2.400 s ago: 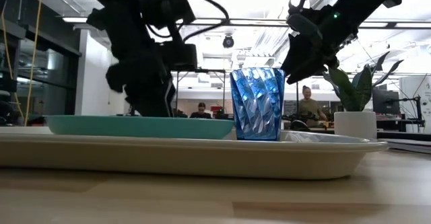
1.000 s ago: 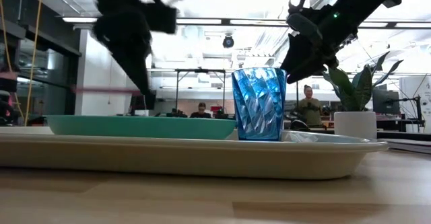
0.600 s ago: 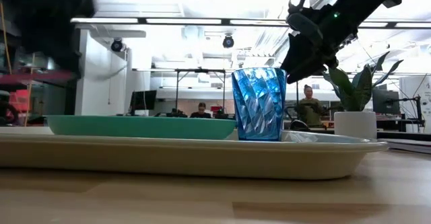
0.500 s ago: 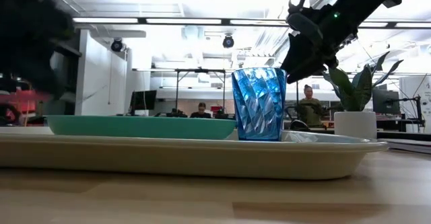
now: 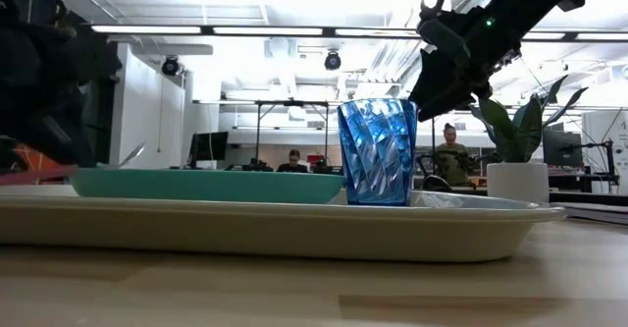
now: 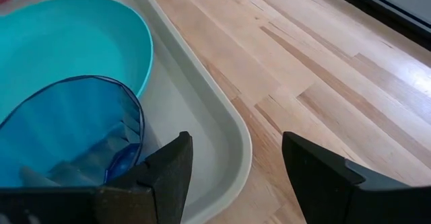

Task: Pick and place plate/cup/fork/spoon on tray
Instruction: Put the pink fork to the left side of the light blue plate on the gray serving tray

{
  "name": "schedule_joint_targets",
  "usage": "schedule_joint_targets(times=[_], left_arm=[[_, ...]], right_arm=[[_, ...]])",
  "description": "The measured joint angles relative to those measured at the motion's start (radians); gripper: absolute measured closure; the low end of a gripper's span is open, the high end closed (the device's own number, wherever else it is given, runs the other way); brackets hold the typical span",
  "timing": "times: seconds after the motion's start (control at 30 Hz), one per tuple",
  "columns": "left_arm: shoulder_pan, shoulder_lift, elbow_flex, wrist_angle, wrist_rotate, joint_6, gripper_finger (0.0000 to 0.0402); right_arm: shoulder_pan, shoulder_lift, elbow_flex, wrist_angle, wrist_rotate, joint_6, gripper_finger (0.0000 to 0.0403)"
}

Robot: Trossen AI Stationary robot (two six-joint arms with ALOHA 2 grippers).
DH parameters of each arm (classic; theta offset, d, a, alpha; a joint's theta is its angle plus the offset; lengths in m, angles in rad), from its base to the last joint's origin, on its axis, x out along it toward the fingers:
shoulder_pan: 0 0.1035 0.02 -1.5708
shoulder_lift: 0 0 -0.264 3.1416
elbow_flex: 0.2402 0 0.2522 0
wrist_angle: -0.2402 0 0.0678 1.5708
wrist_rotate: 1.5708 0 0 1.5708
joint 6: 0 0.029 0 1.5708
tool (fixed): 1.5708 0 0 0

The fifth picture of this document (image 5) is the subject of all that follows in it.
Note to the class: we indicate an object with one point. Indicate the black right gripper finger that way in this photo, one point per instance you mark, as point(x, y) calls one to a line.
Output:
point(478, 91)
point(441, 84)

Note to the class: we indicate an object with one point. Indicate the silver metal utensil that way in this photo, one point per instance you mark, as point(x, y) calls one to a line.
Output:
point(133, 153)

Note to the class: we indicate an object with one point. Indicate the blue faceted plastic cup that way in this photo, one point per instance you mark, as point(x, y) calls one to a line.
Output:
point(377, 155)

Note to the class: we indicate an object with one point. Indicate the teal round plate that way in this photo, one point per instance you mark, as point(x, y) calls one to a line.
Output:
point(206, 187)

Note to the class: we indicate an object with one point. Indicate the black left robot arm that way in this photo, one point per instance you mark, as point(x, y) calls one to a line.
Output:
point(44, 32)

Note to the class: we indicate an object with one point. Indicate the cream plastic serving tray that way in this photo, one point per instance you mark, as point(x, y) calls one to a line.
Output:
point(294, 234)

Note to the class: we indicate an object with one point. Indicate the red orange object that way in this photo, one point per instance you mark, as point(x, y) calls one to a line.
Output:
point(34, 167)

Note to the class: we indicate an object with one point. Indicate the green leafy plant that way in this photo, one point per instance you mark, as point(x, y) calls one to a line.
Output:
point(520, 125)

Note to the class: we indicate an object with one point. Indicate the standing person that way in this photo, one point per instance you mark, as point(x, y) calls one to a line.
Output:
point(452, 162)

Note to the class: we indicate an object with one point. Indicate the white plant pot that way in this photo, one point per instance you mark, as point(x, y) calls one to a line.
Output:
point(517, 182)

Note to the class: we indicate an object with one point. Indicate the black office chair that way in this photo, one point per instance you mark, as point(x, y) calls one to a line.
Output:
point(435, 183)

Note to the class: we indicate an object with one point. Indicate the black computer monitor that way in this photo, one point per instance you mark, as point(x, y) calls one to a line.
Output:
point(208, 146)
point(561, 147)

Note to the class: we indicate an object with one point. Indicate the white cabinet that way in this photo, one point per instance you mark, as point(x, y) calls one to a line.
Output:
point(606, 145)

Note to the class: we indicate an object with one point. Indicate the seated person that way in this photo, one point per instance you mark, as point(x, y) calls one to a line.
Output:
point(293, 162)

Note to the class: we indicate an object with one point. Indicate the long ceiling light bar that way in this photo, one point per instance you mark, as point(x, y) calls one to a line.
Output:
point(265, 31)

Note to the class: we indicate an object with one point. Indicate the black ceiling camera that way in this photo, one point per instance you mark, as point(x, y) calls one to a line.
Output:
point(332, 61)
point(170, 66)

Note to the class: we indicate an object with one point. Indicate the black metal frame stand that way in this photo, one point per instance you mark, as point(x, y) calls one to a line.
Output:
point(257, 130)

